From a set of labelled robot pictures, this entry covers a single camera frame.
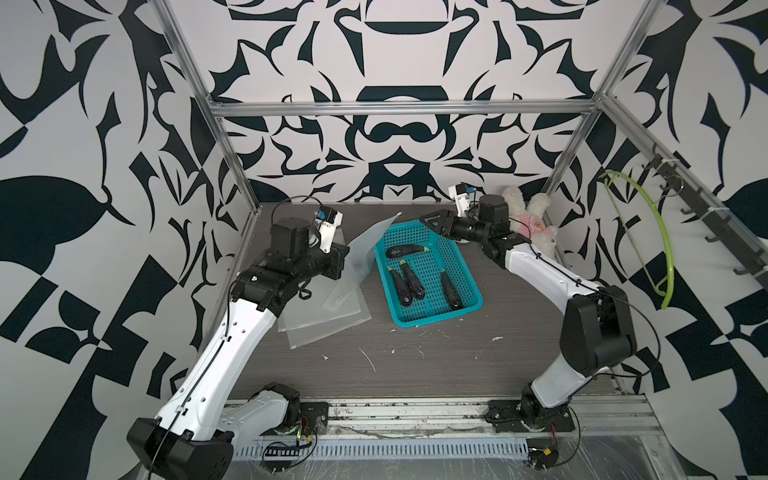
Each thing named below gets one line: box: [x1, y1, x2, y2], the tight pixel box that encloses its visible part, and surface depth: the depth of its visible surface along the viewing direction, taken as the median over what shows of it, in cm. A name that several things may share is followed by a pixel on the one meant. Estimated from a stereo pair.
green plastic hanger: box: [599, 171, 675, 309], surface depth 69 cm
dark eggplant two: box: [387, 266, 413, 307], surface depth 95 cm
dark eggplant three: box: [400, 259, 426, 300], surface depth 96 cm
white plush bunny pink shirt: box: [502, 186, 558, 260], surface depth 110 cm
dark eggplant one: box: [385, 244, 430, 259], surface depth 106 cm
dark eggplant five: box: [441, 268, 464, 311], surface depth 94 cm
